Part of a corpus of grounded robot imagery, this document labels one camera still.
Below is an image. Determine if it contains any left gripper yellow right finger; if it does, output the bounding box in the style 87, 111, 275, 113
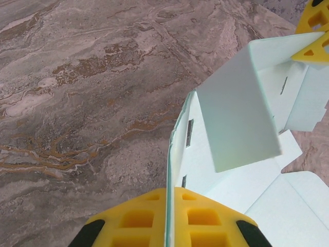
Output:
171, 187, 273, 247

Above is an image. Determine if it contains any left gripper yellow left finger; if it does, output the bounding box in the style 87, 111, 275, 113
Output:
68, 187, 168, 247

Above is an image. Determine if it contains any teal paper box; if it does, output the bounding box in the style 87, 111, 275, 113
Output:
164, 32, 329, 247

